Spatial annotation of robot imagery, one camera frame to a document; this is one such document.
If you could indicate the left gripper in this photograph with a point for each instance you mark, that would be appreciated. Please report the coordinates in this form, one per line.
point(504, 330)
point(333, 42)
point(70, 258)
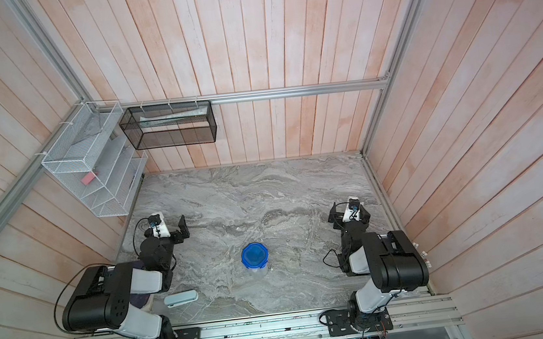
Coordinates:
point(178, 238)

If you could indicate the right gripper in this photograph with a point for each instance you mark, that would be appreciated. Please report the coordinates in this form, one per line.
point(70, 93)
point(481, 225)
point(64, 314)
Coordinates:
point(335, 216)

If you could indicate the blue container lid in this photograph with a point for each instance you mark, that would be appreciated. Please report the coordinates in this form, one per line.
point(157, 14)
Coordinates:
point(254, 255)

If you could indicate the clear plastic container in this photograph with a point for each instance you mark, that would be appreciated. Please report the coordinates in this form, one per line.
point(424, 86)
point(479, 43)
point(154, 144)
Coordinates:
point(257, 273)

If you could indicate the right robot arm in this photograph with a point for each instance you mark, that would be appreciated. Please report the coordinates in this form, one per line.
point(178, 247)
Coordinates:
point(391, 261)

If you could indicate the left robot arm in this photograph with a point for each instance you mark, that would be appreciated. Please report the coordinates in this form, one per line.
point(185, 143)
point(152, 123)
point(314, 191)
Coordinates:
point(101, 300)

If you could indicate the light teal case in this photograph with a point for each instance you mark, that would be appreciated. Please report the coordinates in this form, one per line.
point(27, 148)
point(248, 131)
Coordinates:
point(179, 299)

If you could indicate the pink eraser block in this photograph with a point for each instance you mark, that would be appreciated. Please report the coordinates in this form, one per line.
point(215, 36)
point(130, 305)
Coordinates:
point(88, 178)

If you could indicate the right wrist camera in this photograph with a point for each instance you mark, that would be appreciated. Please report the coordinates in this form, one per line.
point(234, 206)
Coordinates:
point(352, 211)

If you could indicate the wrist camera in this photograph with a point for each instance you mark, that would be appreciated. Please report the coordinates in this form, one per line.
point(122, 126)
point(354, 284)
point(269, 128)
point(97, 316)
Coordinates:
point(352, 211)
point(158, 226)

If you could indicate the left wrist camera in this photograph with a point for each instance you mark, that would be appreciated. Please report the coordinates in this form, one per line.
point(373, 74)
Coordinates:
point(158, 226)

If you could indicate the black wire mesh basket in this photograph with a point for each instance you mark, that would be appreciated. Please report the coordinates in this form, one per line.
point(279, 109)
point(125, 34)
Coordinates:
point(168, 125)

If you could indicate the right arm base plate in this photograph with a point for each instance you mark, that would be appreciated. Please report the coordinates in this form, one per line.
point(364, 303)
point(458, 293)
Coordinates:
point(350, 322)

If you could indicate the white wire mesh shelf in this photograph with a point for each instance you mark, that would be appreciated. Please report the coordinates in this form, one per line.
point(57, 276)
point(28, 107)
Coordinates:
point(88, 142)

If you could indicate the aluminium frame bar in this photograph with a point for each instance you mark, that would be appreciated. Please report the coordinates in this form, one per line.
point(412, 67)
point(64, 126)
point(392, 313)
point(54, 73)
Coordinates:
point(268, 94)

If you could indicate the aluminium front rail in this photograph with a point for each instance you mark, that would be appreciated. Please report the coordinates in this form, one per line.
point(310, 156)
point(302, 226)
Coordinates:
point(405, 314)

